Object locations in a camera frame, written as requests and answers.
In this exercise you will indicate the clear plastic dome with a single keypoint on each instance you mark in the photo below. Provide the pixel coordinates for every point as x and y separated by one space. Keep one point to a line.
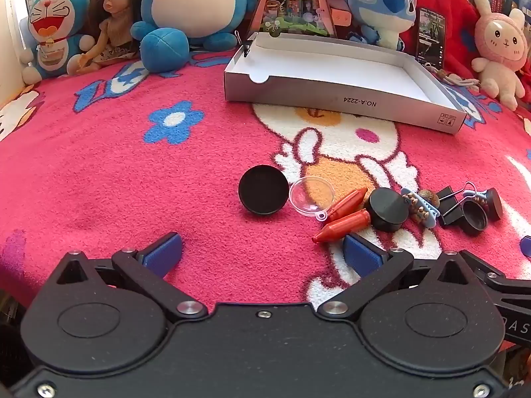
311 197

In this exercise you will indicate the blue alien plush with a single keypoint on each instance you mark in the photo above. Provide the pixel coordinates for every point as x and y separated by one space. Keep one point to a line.
379 0

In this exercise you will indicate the blue robot cat plush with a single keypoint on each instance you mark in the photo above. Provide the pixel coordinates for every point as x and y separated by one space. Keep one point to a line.
54 20

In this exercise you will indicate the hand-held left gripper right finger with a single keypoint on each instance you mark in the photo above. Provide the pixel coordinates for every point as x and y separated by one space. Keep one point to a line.
361 255

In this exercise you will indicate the plain blue hair clip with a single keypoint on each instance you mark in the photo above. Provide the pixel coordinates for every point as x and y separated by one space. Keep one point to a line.
471 193

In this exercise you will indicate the black smartphone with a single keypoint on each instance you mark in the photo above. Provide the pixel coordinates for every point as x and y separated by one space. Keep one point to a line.
430 35

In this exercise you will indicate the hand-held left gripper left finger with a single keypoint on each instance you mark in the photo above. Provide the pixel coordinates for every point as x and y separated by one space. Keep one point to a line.
164 255

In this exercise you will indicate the small black round cap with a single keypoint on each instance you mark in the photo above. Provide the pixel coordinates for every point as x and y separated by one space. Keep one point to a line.
494 204

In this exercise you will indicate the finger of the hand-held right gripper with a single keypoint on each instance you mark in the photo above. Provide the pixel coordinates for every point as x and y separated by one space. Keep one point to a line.
527 246
504 282

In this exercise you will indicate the blue bear hair clip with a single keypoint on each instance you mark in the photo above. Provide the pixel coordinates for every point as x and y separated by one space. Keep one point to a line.
417 204

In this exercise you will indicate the pink triangular diorama house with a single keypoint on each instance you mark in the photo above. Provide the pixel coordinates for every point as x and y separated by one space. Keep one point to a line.
290 4

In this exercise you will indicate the pink bunny plush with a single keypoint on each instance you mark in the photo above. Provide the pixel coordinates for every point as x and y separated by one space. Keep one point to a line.
498 37

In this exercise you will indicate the small black binder clip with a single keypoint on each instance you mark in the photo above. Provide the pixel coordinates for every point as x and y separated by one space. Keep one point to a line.
247 47

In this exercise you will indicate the white cardboard box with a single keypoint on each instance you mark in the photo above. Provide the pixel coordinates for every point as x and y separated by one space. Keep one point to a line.
332 70

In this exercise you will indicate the large black round lid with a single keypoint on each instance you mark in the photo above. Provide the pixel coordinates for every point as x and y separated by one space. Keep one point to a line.
263 188

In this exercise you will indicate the pink printed blanket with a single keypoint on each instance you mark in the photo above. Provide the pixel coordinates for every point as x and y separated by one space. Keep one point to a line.
103 166

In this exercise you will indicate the brown haired doll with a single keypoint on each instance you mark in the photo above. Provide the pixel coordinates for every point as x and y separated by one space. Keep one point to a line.
114 4

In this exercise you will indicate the round blue mouse plush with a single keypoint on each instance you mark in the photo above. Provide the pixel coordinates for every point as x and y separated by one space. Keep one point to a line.
195 4

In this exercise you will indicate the red fleece blanket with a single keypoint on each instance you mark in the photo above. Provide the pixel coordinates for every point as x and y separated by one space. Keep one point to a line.
452 4

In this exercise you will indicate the black round cup lid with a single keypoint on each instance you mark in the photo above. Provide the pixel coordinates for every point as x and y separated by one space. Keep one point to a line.
475 219

